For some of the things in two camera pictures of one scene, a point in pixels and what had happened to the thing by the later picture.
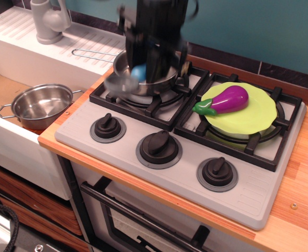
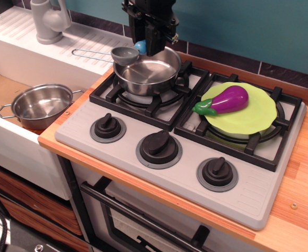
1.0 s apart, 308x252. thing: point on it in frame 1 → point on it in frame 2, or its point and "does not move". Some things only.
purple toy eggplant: [231, 99] does not move
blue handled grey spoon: [126, 85] → [125, 55]
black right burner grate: [273, 166] does not move
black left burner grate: [164, 111] does not move
